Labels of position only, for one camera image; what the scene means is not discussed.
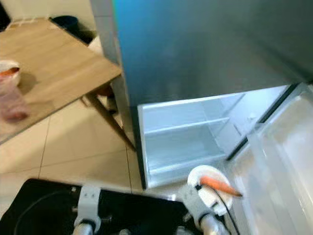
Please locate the large white oval bowl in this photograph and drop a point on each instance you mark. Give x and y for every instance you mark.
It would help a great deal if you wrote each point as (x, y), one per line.
(208, 171)

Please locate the thick orange carrot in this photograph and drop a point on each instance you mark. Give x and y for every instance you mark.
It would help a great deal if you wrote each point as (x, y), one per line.
(220, 186)

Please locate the clear fridge crisper cover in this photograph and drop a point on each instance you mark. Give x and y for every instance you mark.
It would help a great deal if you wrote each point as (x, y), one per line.
(181, 164)

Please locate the glass fridge shelf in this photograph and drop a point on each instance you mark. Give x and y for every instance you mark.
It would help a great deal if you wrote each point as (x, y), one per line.
(181, 126)

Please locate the clear fridge door bin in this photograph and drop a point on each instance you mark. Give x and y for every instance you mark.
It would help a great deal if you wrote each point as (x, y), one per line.
(279, 171)

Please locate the grey steel fridge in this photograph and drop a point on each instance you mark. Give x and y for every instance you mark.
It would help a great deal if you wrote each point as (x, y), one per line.
(215, 44)

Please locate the robot right leg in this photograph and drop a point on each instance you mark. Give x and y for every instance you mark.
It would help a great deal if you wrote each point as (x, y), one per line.
(180, 231)

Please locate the robot leg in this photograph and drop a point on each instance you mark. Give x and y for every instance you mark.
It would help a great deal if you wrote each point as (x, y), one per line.
(123, 232)
(180, 231)

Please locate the robot left leg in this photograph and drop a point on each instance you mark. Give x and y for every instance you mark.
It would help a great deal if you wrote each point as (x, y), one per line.
(123, 232)

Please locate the wooden table leg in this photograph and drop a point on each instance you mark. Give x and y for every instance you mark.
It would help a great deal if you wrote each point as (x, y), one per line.
(110, 120)

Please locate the slim orange carrot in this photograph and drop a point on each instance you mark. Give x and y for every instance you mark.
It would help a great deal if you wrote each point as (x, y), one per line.
(10, 72)

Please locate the small white round bowl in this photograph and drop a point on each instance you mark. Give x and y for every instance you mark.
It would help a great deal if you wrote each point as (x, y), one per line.
(10, 64)

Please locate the dark blue bin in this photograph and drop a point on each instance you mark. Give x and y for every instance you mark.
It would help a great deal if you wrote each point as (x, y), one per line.
(66, 22)

